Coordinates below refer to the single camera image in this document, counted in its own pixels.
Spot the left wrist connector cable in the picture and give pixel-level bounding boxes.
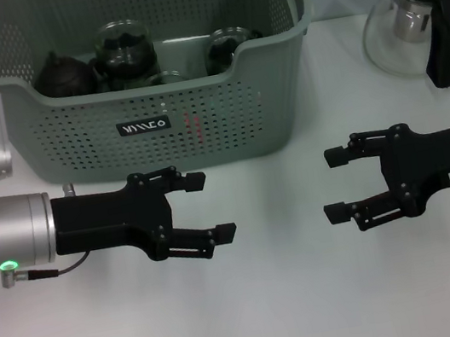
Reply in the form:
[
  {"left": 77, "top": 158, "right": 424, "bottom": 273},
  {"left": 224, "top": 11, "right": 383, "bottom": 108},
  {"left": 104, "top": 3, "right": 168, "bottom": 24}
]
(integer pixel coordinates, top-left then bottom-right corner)
[{"left": 0, "top": 180, "right": 97, "bottom": 291}]

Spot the grey-green perforated storage basket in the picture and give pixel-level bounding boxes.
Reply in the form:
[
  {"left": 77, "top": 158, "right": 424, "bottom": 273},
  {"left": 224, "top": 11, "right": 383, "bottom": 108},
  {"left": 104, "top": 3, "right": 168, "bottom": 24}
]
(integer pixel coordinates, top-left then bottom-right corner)
[{"left": 0, "top": 0, "right": 337, "bottom": 203}]

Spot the glass teacup black sleeve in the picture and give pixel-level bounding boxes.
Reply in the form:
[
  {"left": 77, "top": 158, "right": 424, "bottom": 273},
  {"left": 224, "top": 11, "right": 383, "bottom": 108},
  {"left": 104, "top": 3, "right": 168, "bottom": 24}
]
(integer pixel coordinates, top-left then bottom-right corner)
[
  {"left": 148, "top": 67, "right": 186, "bottom": 88},
  {"left": 88, "top": 48, "right": 164, "bottom": 96},
  {"left": 199, "top": 21, "right": 268, "bottom": 76}
]

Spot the glass jar dark lid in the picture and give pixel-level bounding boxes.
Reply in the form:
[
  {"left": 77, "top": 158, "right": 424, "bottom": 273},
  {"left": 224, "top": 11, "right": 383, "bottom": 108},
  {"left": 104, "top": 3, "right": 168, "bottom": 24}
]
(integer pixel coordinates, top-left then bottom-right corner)
[{"left": 90, "top": 15, "right": 157, "bottom": 69}]

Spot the glass teapot black handle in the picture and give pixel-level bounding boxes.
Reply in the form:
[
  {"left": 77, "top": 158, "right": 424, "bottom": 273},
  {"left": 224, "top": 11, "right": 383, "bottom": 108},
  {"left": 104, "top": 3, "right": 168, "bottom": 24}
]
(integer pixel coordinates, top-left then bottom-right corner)
[{"left": 355, "top": 0, "right": 450, "bottom": 101}]

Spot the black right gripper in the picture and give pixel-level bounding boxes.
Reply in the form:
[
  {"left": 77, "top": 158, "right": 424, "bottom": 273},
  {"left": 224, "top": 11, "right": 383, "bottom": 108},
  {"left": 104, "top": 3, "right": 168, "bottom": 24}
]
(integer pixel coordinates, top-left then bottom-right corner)
[{"left": 311, "top": 115, "right": 450, "bottom": 238}]

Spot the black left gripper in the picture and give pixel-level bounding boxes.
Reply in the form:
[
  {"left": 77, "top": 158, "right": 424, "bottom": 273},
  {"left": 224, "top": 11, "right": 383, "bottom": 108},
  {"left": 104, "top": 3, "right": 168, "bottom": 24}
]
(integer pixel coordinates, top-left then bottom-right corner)
[{"left": 45, "top": 157, "right": 240, "bottom": 286}]

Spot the small black clay teapot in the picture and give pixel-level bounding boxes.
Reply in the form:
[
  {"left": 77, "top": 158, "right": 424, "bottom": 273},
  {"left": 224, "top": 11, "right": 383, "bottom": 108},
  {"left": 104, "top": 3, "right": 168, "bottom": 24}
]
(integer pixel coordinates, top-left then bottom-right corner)
[{"left": 27, "top": 44, "right": 101, "bottom": 104}]

